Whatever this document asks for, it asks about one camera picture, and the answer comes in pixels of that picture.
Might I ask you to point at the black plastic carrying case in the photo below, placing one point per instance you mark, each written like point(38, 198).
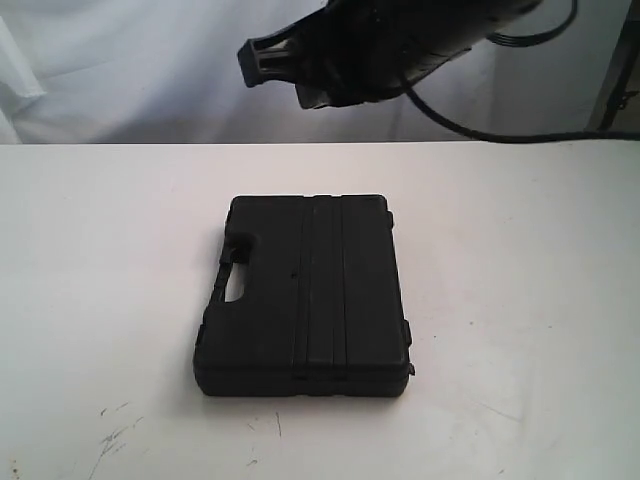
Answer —
point(306, 301)

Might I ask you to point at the white backdrop curtain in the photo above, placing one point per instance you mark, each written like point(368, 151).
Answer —
point(167, 72)

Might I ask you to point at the grey metal frame post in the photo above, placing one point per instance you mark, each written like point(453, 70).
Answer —
point(617, 105)

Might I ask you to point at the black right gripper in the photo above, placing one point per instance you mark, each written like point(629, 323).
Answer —
point(377, 42)

